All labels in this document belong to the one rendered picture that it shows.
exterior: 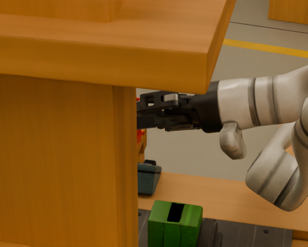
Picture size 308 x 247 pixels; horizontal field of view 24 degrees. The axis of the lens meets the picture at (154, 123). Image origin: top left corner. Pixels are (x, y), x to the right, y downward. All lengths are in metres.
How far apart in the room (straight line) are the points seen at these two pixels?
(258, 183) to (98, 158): 0.60
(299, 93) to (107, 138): 0.40
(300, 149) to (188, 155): 2.13
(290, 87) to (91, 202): 0.38
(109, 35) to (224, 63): 3.46
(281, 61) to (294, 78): 3.10
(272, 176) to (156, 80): 0.68
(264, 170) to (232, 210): 0.22
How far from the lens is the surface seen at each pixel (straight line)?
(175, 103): 0.99
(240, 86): 1.01
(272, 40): 4.37
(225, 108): 1.01
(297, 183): 1.23
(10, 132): 0.71
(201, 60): 0.57
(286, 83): 1.00
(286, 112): 1.00
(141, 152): 1.89
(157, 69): 0.58
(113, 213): 0.72
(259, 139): 3.36
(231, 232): 1.39
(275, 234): 1.39
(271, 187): 1.25
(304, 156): 1.12
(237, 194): 1.48
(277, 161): 1.25
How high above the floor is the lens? 1.78
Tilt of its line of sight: 31 degrees down
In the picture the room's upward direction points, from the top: straight up
